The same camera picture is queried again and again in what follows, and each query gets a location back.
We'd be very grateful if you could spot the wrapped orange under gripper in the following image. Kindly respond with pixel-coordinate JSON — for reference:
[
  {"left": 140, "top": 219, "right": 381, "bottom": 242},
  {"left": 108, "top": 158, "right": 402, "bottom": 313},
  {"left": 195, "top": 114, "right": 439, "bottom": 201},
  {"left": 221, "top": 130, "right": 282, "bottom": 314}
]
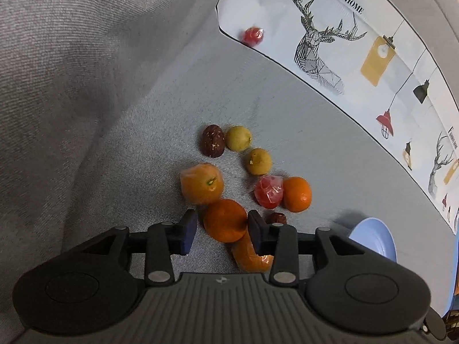
[{"left": 231, "top": 231, "right": 274, "bottom": 273}]

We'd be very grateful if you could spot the bare orange near gripper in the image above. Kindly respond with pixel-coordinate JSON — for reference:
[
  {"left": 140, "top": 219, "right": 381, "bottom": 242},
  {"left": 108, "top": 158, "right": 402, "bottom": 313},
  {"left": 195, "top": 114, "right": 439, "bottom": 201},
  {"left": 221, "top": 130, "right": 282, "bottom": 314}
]
[{"left": 203, "top": 199, "right": 247, "bottom": 243}]

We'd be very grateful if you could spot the orange object at edge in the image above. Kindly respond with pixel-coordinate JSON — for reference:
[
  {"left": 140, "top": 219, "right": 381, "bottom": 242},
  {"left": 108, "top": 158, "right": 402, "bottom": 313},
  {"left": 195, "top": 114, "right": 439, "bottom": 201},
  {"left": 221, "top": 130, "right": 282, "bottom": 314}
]
[{"left": 443, "top": 280, "right": 459, "bottom": 343}]

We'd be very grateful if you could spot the small dark red jujube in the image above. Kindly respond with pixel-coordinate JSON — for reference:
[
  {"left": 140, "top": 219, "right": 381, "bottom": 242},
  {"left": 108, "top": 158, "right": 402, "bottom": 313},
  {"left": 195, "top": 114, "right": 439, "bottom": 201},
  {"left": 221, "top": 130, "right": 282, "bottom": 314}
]
[{"left": 265, "top": 212, "right": 287, "bottom": 224}]

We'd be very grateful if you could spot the light blue plate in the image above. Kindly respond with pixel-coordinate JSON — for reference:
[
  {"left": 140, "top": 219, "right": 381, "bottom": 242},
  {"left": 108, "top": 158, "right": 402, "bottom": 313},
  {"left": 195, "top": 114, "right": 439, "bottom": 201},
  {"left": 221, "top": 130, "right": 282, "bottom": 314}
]
[{"left": 349, "top": 218, "right": 398, "bottom": 263}]

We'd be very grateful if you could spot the white deer print pillow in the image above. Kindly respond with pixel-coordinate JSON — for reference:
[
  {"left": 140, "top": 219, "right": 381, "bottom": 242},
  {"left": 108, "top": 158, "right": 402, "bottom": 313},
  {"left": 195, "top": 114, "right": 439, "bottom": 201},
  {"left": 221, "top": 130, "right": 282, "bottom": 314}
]
[{"left": 217, "top": 0, "right": 458, "bottom": 231}]

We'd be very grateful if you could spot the yellow-green round fruit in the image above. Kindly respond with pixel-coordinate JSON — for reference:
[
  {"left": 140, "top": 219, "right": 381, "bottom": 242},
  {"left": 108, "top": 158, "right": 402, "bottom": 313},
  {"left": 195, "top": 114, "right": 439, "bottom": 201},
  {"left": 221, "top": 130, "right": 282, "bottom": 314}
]
[{"left": 225, "top": 126, "right": 252, "bottom": 152}]

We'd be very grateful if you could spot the yellow round fruit with stem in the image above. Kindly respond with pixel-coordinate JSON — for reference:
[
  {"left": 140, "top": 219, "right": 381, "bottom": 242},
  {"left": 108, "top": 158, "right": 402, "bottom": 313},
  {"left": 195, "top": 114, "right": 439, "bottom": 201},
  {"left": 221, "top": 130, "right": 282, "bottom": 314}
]
[{"left": 246, "top": 148, "right": 272, "bottom": 175}]

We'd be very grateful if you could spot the red wrapped fruit on pillow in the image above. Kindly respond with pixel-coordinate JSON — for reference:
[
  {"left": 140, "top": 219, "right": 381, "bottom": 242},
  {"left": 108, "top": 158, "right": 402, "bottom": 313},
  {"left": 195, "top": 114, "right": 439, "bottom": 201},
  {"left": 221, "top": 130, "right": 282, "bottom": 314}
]
[{"left": 241, "top": 26, "right": 264, "bottom": 47}]

